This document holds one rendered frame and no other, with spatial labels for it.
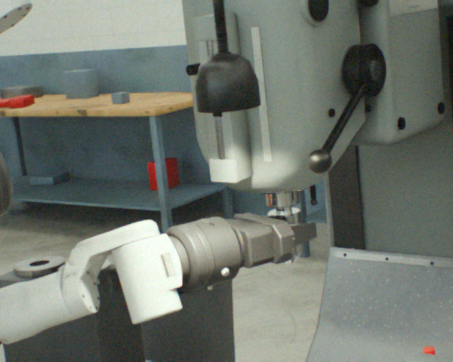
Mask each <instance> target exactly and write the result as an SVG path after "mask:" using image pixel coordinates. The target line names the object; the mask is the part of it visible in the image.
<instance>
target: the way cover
mask: <svg viewBox="0 0 453 362"><path fill-rule="evenodd" d="M335 254H336V256H335ZM400 256H402V257H401V259H400ZM350 257H351V258H350ZM412 259H414V260H412ZM336 261H337V262H336ZM372 266H373V268H372ZM345 267H346V268H345ZM358 269H359V270H360V271H359V270H358ZM418 270H420V271H418ZM428 270H430V271H428ZM354 271H355V272H354ZM445 272H446V273H445ZM362 274H363V275H362ZM334 275H336V277H335V276H334ZM432 275H433V276H432ZM451 275H452V276H453V259H449V258H441V257H436V256H423V255H414V254H405V253H388V252H379V251H370V250H353V249H344V248H335V247H330V248H329V254H328V263H327V268H326V273H325V283H324V287H323V288H322V298H321V302H320V308H319V317H318V323H317V326H316V331H315V334H314V337H313V341H312V344H311V346H310V350H309V353H308V355H307V359H306V362H312V361H313V362H350V360H351V361H352V362H406V361H407V360H408V359H409V358H410V357H412V356H413V355H414V354H416V353H417V352H420V353H423V348H425V347H433V348H435V349H436V355H439V356H444V357H450V358H453V350H452V349H453V335H452V334H453V288H451V289H450V287H453V277H452V276H451ZM340 276H341V277H340ZM364 277H365V279H364ZM415 277H416V278H415ZM388 280H389V281H388ZM346 281H347V282H346ZM387 281H388V282H387ZM379 283H380V284H381V285H380V284H379ZM334 287H335V288H334ZM402 287H403V288H402ZM401 293H402V294H401ZM426 294H427V296H426ZM349 295H350V296H349ZM418 295H419V296H418ZM331 296H332V297H331ZM410 297H411V298H410ZM346 299H347V300H346ZM353 300H354V301H353ZM342 301H343V302H342ZM345 301H346V302H345ZM348 301H349V302H348ZM352 301H353V302H352ZM375 301H376V302H375ZM449 301H451V302H449ZM385 302H387V304H386V303H385ZM432 303H433V304H432ZM441 303H442V304H441ZM341 304H343V305H344V306H342V305H341ZM394 305H396V306H394ZM440 306H441V308H440ZM370 307H372V308H371V309H370ZM328 309H329V310H328ZM375 309H376V310H375ZM346 312H348V313H346ZM402 312H403V313H402ZM354 315H355V317H354ZM367 316H368V317H367ZM346 317H347V318H346ZM344 318H346V319H344ZM367 321H368V322H367ZM354 322H356V323H354ZM363 322H365V323H363ZM432 322H434V323H432ZM401 323H402V324H401ZM358 325H359V326H358ZM384 325H387V326H384ZM332 327H333V329H332ZM443 327H444V328H443ZM448 329H451V331H450V330H448ZM349 332H350V333H349ZM370 332H371V334H370ZM374 332H375V334H374ZM434 333H436V334H437V335H436V334H434ZM319 334H320V335H319ZM398 334H399V336H398ZM359 336H360V338H359ZM391 336H392V337H391ZM390 337H391V338H390ZM397 337H399V338H398V339H397ZM431 339H432V340H431ZM326 340H328V342H327V341H326ZM403 340H405V341H403ZM335 342H337V343H335ZM341 342H342V343H343V344H342V343H341ZM350 342H351V343H350ZM353 342H354V343H353ZM400 342H401V343H400ZM448 342H450V343H448ZM322 343H323V344H322ZM345 343H346V344H345ZM387 343H388V344H387ZM398 343H399V344H398ZM403 343H404V344H403ZM335 344H336V345H335ZM318 345H319V346H318ZM355 345H356V346H355ZM375 345H377V346H375ZM398 346H399V347H398ZM316 347H317V348H316ZM322 347H323V348H322ZM402 348H403V349H402ZM360 350H361V351H360ZM451 350H452V351H451ZM329 353H330V354H329ZM325 354H326V355H325ZM351 354H353V355H351ZM393 354H394V355H393ZM324 355H325V356H324ZM379 355H380V357H379ZM346 357H347V359H346ZM358 357H359V358H358ZM404 358H405V359H404ZM315 359H316V360H315Z"/></svg>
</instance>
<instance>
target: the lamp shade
mask: <svg viewBox="0 0 453 362"><path fill-rule="evenodd" d="M195 92H196V106H197V112H205V113H213V112H233V111H239V110H244V109H252V108H255V107H258V106H260V91H259V83H258V79H257V76H256V74H255V72H254V68H253V66H252V65H251V61H250V60H247V59H245V58H244V57H242V56H240V55H238V54H233V53H232V51H229V52H226V53H216V56H212V57H209V58H208V59H207V60H206V61H205V62H204V63H203V64H202V65H201V66H200V67H199V69H198V73H197V77H196V85H195Z"/></svg>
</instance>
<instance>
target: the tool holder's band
mask: <svg viewBox="0 0 453 362"><path fill-rule="evenodd" d="M267 216H268V217H269V218H273V219H280V220H283V221H286V222H292V221H296V220H299V219H300V218H301V217H302V216H301V210H300V209H298V208H292V211H291V212H288V213H277V212H276V209H275V210H271V211H270V212H269V213H268V214H267Z"/></svg>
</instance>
